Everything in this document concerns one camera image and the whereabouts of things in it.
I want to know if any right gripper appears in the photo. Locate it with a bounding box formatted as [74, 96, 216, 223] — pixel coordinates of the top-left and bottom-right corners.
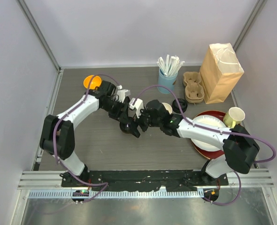
[128, 105, 162, 137]

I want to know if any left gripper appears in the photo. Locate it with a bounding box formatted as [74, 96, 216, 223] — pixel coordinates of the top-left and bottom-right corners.
[101, 99, 129, 125]

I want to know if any stack of paper cups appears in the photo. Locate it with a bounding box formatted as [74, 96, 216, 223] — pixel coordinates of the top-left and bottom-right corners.
[162, 103, 173, 114]

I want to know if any black lid stack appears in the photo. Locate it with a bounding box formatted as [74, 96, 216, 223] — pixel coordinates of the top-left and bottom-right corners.
[171, 98, 188, 113]

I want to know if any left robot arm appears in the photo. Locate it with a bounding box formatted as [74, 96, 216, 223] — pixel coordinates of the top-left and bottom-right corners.
[39, 81, 131, 187]

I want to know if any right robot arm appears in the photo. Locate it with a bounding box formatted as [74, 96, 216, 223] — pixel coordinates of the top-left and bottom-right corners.
[129, 98, 260, 185]

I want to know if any orange bowl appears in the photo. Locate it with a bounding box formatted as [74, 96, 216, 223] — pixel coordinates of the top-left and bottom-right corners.
[83, 75, 102, 90]

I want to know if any blue straw holder cup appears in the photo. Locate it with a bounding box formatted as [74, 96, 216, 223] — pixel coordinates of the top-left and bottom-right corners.
[158, 69, 178, 91]

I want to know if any white wrapped straws bundle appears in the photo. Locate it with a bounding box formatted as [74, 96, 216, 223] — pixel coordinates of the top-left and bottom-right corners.
[156, 54, 185, 77]

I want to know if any cardboard cup carrier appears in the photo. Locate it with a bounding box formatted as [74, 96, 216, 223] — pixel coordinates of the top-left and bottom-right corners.
[183, 72, 205, 104]

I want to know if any white paper plate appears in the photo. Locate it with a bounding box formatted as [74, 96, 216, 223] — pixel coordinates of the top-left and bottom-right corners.
[192, 115, 226, 152]

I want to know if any red round tray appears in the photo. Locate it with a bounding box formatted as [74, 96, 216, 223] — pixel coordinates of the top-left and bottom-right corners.
[192, 110, 226, 159]

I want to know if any yellow-green mug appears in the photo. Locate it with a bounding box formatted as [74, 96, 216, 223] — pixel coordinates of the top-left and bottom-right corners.
[223, 107, 246, 128]

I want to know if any brown paper bag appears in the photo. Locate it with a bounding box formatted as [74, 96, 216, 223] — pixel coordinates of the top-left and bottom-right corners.
[200, 43, 244, 104]

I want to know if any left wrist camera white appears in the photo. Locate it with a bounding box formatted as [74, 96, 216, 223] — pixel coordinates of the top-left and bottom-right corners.
[116, 85, 131, 103]

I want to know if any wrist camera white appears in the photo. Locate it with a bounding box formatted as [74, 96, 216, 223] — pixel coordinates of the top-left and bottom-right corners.
[116, 85, 131, 103]
[129, 98, 144, 118]

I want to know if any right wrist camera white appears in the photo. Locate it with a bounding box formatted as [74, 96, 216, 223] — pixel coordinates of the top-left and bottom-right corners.
[129, 98, 144, 118]

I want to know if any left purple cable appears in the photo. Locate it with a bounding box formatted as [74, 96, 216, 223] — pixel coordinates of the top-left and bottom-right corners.
[54, 74, 122, 203]

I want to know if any purple cable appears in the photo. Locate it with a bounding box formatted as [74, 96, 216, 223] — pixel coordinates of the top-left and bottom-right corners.
[133, 85, 277, 207]
[54, 74, 122, 203]

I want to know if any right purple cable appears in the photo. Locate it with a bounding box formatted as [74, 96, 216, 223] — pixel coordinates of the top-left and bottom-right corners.
[133, 85, 277, 207]

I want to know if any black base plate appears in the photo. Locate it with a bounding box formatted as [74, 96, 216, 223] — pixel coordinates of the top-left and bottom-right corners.
[61, 169, 229, 192]

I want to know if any aluminium front rail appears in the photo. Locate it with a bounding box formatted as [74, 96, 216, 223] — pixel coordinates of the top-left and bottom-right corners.
[18, 169, 274, 202]

